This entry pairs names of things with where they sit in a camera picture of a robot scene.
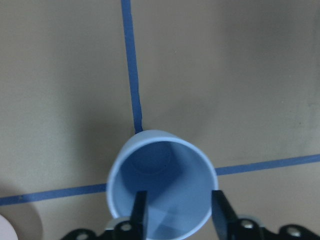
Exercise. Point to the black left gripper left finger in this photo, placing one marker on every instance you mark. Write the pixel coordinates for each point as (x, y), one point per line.
(139, 216)

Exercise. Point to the pink bowl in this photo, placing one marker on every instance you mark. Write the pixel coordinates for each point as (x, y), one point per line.
(25, 220)

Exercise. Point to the blue cup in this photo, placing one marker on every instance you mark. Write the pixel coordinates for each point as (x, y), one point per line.
(177, 176)

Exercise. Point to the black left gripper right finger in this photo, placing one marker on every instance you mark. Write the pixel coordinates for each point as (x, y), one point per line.
(223, 215)

